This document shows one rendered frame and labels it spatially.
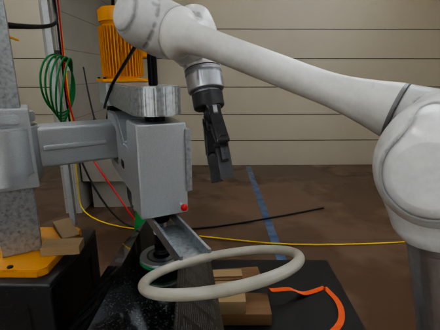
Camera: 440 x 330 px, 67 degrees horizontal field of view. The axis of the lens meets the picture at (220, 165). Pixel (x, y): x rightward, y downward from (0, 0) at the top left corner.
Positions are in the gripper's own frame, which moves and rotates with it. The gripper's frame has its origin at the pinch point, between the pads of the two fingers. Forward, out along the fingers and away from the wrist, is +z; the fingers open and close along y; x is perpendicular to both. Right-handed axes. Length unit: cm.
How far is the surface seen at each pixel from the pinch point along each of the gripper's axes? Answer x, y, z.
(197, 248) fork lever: 4, 55, 24
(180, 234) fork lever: 9, 68, 19
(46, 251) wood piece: 79, 116, 18
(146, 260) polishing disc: 26, 88, 30
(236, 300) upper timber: -25, 156, 79
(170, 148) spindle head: 8, 65, -18
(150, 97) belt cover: 13, 53, -38
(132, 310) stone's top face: 33, 66, 44
